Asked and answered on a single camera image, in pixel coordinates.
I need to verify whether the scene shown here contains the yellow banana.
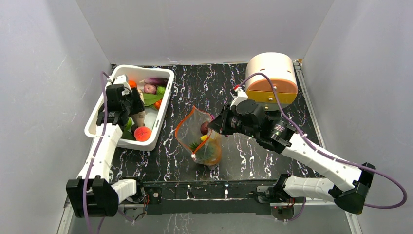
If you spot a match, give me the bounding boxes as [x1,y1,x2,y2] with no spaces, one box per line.
[200,135,210,143]

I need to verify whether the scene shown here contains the clear zip bag orange zipper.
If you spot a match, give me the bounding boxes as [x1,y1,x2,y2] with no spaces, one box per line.
[175,106,222,162]

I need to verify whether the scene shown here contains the toy pineapple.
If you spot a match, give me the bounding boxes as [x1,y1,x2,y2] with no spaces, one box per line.
[189,140,222,166]

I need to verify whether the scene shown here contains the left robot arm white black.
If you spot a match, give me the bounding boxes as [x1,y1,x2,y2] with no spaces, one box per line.
[66,84,146,218]

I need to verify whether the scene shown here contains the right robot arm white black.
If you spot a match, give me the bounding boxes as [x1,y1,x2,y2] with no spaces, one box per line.
[208,100,375,215]

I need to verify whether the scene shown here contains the red tomato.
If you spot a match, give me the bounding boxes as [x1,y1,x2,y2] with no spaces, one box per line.
[152,100,162,110]

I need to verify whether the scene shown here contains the green vegetable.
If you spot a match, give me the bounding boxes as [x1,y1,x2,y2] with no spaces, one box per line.
[156,86,166,96]

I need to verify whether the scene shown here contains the green leaf toy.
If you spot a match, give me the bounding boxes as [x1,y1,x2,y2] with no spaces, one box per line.
[143,93,164,107]

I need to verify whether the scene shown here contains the purple eggplant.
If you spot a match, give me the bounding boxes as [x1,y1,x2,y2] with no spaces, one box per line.
[144,77,169,87]

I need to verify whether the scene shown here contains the round drawer cabinet cream orange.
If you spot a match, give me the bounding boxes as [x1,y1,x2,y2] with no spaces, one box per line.
[245,52,298,111]

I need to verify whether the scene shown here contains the peach fruit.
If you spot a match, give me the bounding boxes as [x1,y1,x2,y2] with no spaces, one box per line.
[133,126,152,142]

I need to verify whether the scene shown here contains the red onion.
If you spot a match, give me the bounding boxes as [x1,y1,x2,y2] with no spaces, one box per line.
[143,84,157,94]

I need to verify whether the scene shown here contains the orange fruit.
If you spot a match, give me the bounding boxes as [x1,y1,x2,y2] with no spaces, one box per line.
[128,80,137,89]

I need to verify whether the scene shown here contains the white plastic bin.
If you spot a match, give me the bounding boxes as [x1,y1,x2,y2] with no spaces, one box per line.
[84,64,175,152]

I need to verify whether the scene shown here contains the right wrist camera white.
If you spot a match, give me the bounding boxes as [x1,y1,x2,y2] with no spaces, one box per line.
[230,85,248,108]

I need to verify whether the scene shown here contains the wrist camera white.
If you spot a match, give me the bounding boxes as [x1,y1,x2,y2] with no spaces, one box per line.
[230,85,248,108]
[112,74,131,88]

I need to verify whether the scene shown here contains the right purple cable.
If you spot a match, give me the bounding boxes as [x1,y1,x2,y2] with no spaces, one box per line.
[235,72,408,210]

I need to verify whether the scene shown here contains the purple cable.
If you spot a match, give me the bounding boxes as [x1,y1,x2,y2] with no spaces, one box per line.
[235,72,408,210]
[82,71,112,234]

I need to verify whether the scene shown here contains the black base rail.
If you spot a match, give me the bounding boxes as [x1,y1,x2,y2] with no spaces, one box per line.
[120,179,297,215]

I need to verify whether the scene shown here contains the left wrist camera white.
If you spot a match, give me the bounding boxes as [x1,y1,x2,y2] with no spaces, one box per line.
[112,74,131,88]

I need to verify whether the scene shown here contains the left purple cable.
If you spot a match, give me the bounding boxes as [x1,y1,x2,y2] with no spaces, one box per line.
[82,71,112,234]

